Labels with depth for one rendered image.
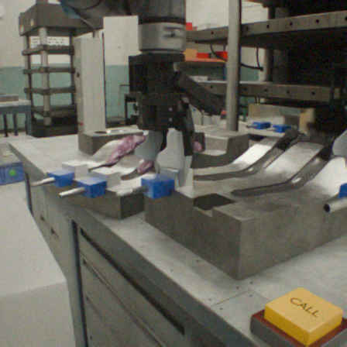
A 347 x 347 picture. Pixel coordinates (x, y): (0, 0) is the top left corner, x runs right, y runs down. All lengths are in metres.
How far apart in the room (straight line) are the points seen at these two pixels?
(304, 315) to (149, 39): 0.42
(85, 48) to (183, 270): 4.54
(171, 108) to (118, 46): 7.96
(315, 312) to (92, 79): 4.71
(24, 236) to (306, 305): 0.31
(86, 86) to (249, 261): 4.54
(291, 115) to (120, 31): 7.33
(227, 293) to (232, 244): 0.07
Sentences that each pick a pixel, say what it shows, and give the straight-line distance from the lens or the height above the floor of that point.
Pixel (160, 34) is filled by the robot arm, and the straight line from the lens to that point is 0.57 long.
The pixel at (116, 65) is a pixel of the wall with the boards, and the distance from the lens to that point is 8.47.
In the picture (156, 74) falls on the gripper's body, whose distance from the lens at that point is 0.58.
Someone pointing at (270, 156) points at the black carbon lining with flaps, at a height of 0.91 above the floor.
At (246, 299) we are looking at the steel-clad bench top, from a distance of 0.49.
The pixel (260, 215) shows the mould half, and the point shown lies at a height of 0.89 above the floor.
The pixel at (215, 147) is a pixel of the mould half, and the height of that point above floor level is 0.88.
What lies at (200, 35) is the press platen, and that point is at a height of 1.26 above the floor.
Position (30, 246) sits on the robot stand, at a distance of 0.19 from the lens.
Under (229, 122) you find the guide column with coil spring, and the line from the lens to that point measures 1.63.
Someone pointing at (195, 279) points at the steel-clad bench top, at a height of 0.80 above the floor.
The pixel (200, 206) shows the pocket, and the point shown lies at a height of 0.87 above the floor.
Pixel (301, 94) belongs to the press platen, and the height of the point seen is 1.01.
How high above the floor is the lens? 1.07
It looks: 15 degrees down
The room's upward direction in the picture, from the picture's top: straight up
